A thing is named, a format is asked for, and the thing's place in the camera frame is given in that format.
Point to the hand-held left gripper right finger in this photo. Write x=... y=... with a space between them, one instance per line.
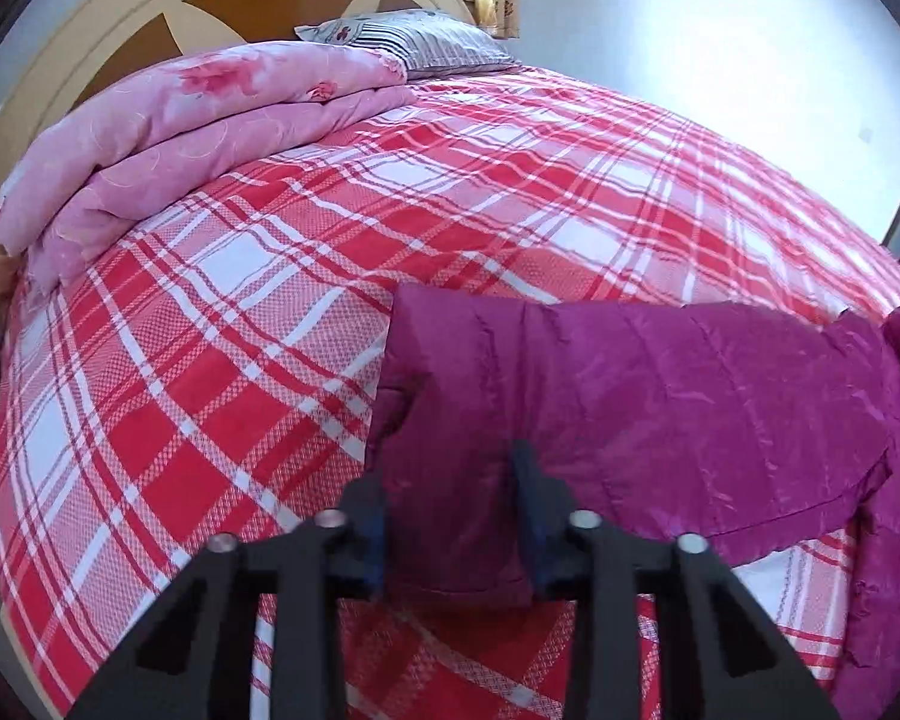
x=529 y=514

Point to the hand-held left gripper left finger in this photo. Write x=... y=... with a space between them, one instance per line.
x=376 y=532

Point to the purple puffer jacket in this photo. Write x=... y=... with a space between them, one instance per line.
x=645 y=405

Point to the red plaid bed sheet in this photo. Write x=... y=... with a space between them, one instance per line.
x=232 y=315

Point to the pink floral folded quilt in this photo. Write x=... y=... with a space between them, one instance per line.
x=195 y=127

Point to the striped grey pillow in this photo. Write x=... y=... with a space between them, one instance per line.
x=435 y=41

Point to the cream and brown headboard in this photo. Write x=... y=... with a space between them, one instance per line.
x=82 y=22

